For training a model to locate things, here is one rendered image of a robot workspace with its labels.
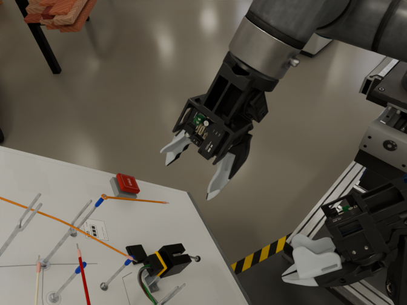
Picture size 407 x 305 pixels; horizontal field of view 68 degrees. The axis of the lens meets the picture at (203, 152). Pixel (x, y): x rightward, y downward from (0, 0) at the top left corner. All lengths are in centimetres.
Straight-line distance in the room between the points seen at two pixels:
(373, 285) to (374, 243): 125
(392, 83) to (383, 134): 16
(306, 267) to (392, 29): 32
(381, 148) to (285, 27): 65
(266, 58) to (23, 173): 50
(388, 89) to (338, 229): 60
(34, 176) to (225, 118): 43
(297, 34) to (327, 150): 204
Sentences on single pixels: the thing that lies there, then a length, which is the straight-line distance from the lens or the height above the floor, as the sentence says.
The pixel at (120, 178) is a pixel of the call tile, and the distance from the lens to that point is 75.
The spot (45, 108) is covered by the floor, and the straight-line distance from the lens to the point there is 306.
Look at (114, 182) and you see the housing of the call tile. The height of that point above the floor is 112.
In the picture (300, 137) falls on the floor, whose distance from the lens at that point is 240.
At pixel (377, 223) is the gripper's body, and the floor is 133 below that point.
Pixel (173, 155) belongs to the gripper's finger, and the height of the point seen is 134.
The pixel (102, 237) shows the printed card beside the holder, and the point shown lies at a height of 116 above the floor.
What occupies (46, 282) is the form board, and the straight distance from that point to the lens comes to 54.
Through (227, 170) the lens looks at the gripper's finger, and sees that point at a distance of 44.
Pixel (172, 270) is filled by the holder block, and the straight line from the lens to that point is 59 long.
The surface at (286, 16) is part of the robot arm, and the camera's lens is 34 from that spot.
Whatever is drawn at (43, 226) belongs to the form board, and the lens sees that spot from 60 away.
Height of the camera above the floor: 170
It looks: 49 degrees down
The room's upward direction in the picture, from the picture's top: 5 degrees counter-clockwise
